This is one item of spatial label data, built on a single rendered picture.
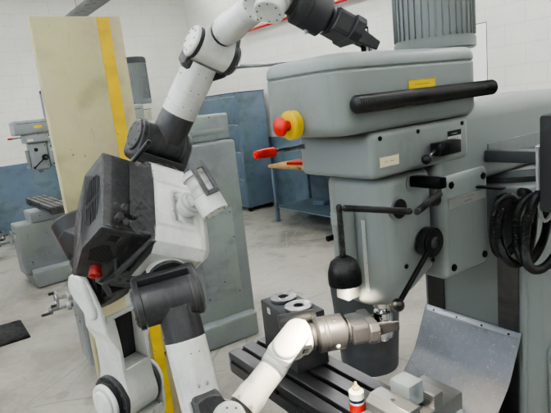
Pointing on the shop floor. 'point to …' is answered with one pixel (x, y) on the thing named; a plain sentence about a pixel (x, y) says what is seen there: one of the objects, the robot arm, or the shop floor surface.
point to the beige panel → (88, 120)
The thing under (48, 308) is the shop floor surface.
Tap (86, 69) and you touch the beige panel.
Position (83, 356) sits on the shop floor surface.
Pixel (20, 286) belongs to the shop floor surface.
